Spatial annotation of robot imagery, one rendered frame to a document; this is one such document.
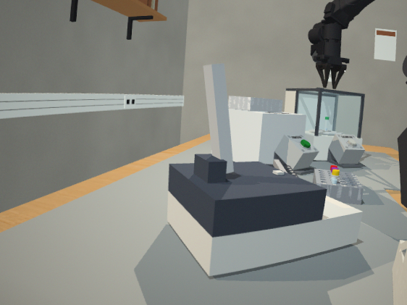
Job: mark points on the yellow-capped sample tube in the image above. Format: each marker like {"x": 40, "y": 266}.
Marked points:
{"x": 335, "y": 174}

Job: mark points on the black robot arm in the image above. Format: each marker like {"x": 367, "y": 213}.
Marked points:
{"x": 337, "y": 15}

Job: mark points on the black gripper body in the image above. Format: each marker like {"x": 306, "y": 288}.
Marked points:
{"x": 332, "y": 50}

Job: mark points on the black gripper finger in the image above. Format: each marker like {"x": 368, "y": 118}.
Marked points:
{"x": 326, "y": 68}
{"x": 334, "y": 71}

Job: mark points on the grey bench mat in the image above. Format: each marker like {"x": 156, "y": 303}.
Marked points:
{"x": 114, "y": 246}

